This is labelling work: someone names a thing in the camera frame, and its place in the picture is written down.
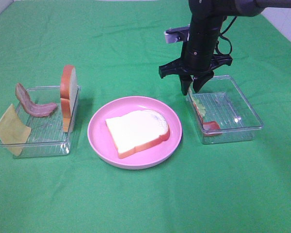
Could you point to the green lettuce leaf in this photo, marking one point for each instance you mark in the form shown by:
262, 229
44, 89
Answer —
199, 107

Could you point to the bread slice left tray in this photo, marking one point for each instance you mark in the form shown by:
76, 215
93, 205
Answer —
68, 92

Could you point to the clear right plastic tray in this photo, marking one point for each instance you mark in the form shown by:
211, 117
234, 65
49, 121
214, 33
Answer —
227, 105

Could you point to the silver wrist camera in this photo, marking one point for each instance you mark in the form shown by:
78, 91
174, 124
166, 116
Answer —
180, 34

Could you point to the yellow cheese slice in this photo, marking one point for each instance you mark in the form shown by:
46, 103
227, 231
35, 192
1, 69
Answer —
13, 133

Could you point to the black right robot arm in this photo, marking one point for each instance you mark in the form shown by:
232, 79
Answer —
202, 9

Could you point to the brown bacon strip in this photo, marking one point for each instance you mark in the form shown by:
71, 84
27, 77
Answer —
31, 108

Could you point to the pink round plate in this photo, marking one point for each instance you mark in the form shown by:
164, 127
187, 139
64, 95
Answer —
101, 141

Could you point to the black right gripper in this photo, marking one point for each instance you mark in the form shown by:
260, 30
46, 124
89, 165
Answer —
197, 56

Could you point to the red ham strip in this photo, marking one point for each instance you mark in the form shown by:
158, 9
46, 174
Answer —
207, 128

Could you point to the white bread slice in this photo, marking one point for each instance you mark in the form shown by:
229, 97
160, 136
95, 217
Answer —
137, 131

